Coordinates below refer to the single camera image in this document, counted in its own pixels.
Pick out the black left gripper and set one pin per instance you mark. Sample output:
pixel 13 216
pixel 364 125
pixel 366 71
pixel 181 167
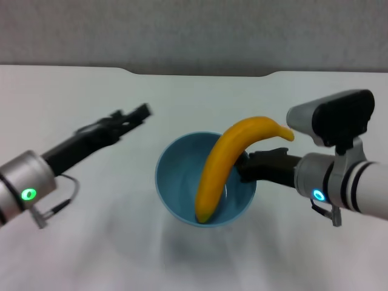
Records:
pixel 82 142

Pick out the yellow banana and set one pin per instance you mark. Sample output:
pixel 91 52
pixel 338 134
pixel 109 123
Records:
pixel 218 160

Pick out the blue bowl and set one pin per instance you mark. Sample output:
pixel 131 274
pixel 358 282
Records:
pixel 179 175

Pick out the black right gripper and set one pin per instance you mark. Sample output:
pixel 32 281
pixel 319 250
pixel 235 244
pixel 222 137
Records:
pixel 279 169

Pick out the gray black wrist camera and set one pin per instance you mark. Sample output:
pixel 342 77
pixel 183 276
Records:
pixel 336 116

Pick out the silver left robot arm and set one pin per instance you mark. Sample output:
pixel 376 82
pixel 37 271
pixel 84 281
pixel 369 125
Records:
pixel 24 185

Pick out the gray camera mount bracket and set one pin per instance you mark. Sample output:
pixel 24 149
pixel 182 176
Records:
pixel 345 169

